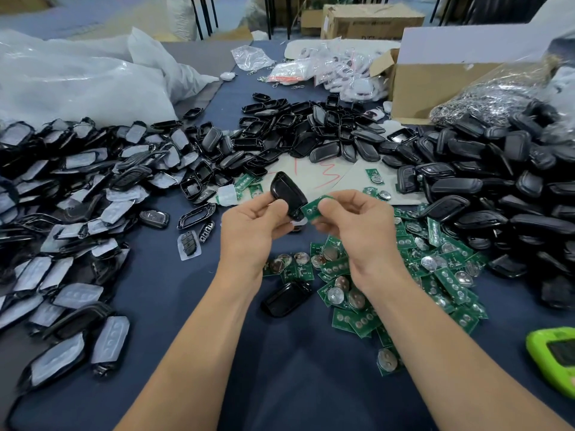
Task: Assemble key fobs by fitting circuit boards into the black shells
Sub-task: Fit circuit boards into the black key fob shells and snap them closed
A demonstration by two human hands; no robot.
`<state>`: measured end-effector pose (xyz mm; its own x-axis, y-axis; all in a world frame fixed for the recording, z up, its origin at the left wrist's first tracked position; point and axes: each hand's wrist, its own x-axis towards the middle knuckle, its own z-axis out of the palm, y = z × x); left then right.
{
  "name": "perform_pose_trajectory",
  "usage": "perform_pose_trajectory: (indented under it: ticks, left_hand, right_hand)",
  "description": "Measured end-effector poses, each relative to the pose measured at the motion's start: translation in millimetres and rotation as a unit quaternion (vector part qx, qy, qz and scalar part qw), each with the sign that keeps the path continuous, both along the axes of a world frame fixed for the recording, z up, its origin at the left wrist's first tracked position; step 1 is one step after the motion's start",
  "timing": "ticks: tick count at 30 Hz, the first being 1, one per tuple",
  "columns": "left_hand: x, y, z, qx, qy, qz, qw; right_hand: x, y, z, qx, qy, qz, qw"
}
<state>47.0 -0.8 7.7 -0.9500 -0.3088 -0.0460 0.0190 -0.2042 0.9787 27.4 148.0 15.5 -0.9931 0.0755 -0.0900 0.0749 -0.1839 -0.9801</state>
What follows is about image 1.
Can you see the small black button strip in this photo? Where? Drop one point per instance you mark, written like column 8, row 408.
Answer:
column 208, row 231

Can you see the large white plastic bag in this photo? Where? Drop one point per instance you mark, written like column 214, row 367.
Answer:
column 81, row 85

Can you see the heap of clear parts bags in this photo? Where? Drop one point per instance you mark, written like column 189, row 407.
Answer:
column 350, row 76

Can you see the black metal table frame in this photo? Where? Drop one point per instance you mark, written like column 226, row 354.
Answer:
column 202, row 13

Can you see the small green circuit board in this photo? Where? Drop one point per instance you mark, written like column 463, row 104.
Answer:
column 316, row 208

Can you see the pile of assembled black fobs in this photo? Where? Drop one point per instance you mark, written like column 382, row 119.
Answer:
column 499, row 197

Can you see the yellow-green object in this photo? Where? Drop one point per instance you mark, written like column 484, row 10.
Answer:
column 553, row 359

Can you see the white sack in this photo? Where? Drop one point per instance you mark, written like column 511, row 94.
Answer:
column 180, row 15

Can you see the person's left hand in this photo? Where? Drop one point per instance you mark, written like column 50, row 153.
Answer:
column 251, row 233

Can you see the clear bag with red label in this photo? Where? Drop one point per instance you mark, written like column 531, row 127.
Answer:
column 292, row 72

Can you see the person's right hand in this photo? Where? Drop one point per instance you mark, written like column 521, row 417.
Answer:
column 364, row 238

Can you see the person's left forearm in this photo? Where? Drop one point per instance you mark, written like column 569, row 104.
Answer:
column 180, row 359

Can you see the tan cardboard box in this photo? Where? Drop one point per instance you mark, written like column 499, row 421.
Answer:
column 22, row 2

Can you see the pile of shells with pads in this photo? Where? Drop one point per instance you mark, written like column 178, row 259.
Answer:
column 76, row 229

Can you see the small crumpled clear plastic bag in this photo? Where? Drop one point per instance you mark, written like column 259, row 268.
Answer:
column 252, row 58

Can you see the pile of black shell halves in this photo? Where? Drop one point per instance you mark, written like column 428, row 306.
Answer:
column 301, row 139

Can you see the person's right forearm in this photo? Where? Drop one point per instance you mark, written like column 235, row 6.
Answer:
column 472, row 359

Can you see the pile of green circuit boards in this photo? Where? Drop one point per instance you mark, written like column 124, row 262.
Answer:
column 440, row 273

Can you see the large open cardboard box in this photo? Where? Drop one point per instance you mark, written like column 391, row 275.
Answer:
column 458, row 85

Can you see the lone glossy black shell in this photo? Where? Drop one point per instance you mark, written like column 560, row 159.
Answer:
column 286, row 299

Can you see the small white object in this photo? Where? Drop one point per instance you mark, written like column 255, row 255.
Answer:
column 227, row 76

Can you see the clear bag of metal parts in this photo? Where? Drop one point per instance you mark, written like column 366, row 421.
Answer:
column 499, row 103

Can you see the brown cardboard box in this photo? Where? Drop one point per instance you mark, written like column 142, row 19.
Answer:
column 373, row 22

